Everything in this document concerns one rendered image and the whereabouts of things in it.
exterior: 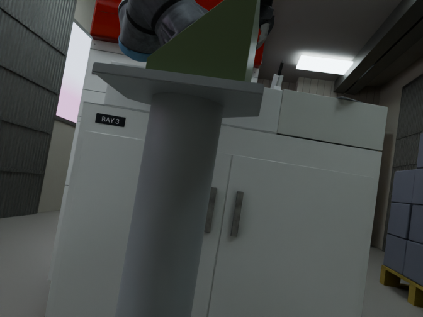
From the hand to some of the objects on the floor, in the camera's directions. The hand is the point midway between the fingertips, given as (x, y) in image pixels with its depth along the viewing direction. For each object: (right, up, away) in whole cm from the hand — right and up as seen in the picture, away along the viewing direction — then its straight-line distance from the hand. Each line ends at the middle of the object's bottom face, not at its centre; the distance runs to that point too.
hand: (257, 44), depth 127 cm
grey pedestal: (-34, -103, -57) cm, 123 cm away
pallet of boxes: (+172, -149, +146) cm, 270 cm away
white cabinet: (-22, -110, +19) cm, 114 cm away
